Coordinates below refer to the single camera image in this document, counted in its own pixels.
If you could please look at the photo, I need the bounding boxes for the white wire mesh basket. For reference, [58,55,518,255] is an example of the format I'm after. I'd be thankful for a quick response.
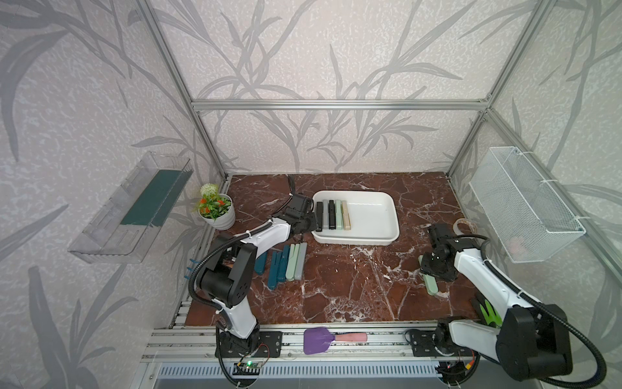
[470,147,586,264]

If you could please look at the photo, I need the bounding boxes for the dark teal folded pliers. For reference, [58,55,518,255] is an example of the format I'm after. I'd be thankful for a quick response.
[267,251,282,291]

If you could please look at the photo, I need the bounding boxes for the mint green pliers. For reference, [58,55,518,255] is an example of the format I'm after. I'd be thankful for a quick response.
[335,199,343,230]

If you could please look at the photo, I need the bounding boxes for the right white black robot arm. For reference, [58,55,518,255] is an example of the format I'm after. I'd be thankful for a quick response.
[420,224,607,388]

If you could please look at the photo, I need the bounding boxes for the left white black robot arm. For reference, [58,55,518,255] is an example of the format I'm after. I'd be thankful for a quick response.
[188,194,317,340]

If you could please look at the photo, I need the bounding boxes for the open dark teal pliers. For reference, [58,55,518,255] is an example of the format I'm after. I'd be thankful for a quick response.
[254,251,268,276]

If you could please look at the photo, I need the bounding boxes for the green white work glove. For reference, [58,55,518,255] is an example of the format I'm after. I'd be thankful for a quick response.
[470,292,502,328]

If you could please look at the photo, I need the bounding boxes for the light green folded pliers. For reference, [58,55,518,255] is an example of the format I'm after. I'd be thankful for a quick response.
[285,243,301,281]

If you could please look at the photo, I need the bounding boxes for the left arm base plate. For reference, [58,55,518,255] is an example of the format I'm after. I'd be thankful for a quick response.
[215,330,283,358]

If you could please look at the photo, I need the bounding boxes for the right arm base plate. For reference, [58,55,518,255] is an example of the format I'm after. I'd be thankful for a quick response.
[404,328,473,358]

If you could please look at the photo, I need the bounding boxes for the pale green pliers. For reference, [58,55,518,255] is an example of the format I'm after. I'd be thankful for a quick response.
[418,255,439,296]

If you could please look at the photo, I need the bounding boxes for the clear plastic wall shelf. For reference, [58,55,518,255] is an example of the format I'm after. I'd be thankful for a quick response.
[68,152,194,264]

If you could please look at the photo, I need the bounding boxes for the potted artificial flower plant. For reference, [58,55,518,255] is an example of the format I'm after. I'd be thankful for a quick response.
[197,183,236,231]

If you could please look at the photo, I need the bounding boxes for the beige pliers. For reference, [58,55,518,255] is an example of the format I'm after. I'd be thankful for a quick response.
[341,200,351,230]

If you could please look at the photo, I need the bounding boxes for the purple pink spatula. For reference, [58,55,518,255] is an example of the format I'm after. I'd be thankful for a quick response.
[303,327,368,355]

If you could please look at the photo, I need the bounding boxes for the clear tape roll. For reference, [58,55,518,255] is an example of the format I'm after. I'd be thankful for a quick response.
[452,218,478,235]

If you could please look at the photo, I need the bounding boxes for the white rectangular storage tray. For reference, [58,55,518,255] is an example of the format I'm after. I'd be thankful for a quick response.
[313,191,400,246]

